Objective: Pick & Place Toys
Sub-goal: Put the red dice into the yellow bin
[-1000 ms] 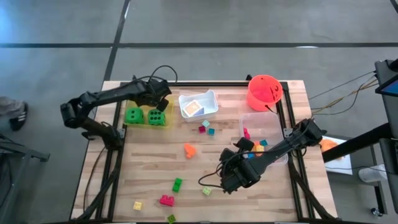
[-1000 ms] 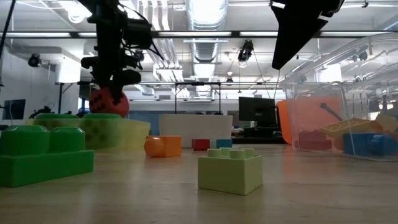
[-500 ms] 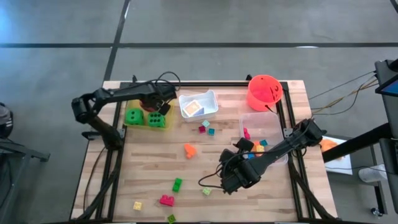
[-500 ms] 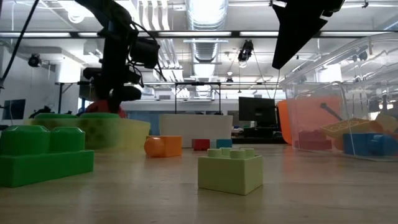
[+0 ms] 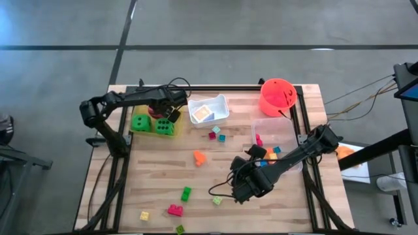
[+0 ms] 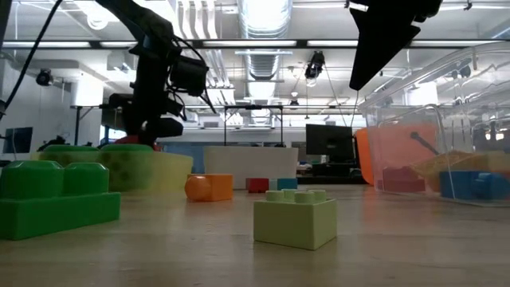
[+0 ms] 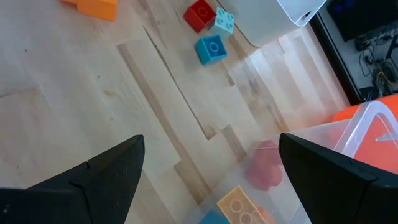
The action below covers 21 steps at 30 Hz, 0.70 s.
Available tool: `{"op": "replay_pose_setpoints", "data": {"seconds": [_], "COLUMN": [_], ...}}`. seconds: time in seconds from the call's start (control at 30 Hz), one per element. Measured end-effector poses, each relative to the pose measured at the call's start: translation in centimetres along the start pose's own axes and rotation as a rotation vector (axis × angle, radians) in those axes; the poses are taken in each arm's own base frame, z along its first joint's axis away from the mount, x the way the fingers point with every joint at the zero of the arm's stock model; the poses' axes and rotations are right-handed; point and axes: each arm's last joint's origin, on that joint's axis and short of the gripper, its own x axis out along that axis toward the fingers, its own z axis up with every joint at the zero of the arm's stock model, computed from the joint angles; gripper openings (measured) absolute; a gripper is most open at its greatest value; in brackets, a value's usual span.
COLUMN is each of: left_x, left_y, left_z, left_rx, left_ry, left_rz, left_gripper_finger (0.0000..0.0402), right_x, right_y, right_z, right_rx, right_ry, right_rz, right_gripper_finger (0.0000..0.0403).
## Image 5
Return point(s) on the black monitor cart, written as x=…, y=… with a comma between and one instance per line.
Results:
x=408, y=114

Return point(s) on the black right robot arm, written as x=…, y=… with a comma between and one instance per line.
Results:
x=300, y=153

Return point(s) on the orange plastic toy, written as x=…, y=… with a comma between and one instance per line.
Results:
x=346, y=152

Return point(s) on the blue screen tablet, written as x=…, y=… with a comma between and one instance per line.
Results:
x=409, y=93

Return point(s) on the white paper sheet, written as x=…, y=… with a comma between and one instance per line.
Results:
x=359, y=173

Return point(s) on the light green square brick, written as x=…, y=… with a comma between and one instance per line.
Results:
x=217, y=200

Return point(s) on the pale blue square brick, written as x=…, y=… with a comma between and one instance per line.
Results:
x=216, y=129

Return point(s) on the black metal stand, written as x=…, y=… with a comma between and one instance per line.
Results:
x=45, y=164

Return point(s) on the red small square brick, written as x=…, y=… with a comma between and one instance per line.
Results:
x=212, y=135

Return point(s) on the orange peg block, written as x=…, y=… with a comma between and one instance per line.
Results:
x=269, y=151
x=199, y=158

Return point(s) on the yellow-orange square brick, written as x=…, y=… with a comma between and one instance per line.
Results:
x=273, y=157

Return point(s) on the red long brick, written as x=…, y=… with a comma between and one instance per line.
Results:
x=259, y=140

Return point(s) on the small caster wheel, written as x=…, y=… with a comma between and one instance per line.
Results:
x=395, y=222

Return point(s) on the black aluminium rig frame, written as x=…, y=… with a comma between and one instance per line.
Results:
x=228, y=88

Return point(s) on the white plastic bin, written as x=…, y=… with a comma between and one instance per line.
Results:
x=220, y=109

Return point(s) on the green stepped brick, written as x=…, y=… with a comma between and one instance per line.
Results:
x=186, y=194

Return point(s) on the clear plastic bin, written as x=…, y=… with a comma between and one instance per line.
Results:
x=277, y=130

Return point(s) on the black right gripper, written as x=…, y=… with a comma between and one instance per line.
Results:
x=251, y=181

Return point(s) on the green foam die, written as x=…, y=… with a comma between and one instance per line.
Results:
x=141, y=123
x=165, y=127

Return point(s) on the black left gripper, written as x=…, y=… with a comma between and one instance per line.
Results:
x=171, y=99

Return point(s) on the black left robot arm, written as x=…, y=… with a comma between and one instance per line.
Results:
x=130, y=96

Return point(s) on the orange plastic bucket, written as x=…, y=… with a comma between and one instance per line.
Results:
x=277, y=97

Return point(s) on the red stepped brick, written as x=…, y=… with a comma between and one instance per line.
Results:
x=175, y=210

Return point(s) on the white rounded object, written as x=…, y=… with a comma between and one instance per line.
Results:
x=390, y=182

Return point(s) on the yellow square brick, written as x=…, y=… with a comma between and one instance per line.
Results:
x=144, y=215

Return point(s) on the teal square brick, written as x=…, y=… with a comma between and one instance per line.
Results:
x=277, y=149
x=222, y=138

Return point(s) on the yellow translucent plastic bin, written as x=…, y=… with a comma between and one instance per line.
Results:
x=179, y=125

